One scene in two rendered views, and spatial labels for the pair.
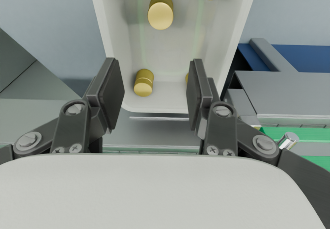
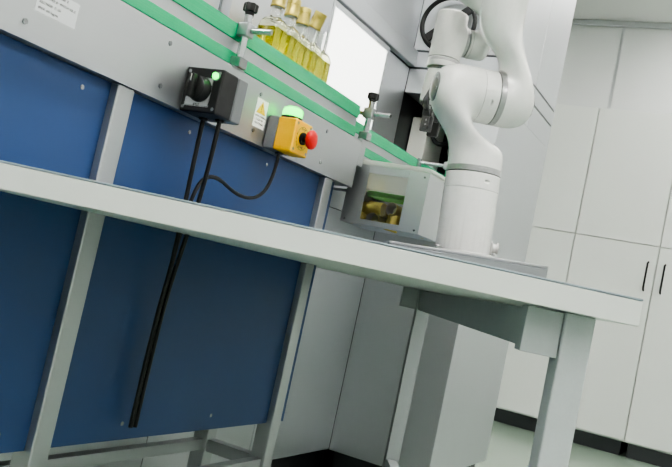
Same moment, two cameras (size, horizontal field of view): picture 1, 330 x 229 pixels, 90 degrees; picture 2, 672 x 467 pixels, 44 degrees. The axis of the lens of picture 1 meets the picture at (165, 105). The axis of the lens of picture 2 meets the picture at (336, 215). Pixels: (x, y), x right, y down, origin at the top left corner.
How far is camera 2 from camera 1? 2.23 m
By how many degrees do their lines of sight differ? 75
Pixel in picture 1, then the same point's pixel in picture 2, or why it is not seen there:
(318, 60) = (291, 203)
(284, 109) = (352, 141)
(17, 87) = (354, 301)
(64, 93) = (327, 285)
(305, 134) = (345, 125)
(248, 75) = (349, 179)
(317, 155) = (347, 112)
